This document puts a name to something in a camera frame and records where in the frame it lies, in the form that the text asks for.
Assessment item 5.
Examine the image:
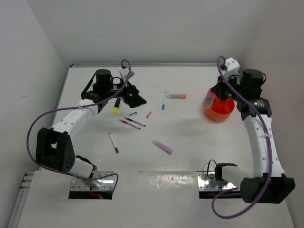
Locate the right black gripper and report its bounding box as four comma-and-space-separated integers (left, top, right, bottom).
211, 72, 244, 102

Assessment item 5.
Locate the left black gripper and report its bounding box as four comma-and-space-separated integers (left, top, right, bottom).
104, 76, 146, 107

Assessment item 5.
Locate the pink glue bottle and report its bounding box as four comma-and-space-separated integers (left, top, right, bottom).
202, 88, 217, 109

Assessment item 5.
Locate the yellow black highlighter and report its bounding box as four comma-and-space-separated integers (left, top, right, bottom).
113, 98, 121, 114

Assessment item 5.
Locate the grey orange marker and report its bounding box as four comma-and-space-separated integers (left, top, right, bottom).
166, 94, 187, 99

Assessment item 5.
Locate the lilac marker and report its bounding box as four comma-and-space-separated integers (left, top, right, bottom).
152, 139, 173, 155

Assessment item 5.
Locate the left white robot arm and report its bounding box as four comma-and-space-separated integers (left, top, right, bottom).
35, 68, 146, 179

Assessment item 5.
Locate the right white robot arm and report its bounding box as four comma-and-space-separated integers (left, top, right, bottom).
211, 69, 295, 204

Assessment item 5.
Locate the blue ballpoint pen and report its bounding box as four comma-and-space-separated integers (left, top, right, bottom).
124, 117, 146, 127

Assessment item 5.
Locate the orange divided container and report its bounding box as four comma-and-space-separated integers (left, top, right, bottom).
204, 97, 235, 122

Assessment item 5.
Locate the red ballpoint pen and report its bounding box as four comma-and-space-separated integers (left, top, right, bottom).
119, 119, 141, 130

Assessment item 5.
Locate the blue capped white pen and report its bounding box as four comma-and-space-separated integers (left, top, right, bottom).
161, 92, 167, 110

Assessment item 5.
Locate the purple capped white pen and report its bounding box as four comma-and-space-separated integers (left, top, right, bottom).
108, 133, 119, 153

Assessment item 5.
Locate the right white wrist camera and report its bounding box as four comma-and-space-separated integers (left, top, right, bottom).
224, 58, 240, 79

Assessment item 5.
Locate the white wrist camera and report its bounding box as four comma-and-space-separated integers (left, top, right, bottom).
119, 68, 134, 81
224, 58, 240, 79

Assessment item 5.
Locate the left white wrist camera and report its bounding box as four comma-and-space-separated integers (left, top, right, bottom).
119, 68, 134, 81

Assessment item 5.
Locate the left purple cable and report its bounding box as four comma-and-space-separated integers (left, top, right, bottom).
26, 59, 119, 190

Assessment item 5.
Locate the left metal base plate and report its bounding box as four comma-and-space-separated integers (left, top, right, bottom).
70, 171, 114, 191

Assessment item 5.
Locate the metal base plate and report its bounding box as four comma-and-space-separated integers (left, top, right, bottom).
70, 171, 114, 191
197, 171, 236, 191

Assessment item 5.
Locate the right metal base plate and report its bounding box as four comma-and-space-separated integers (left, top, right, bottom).
197, 171, 236, 191

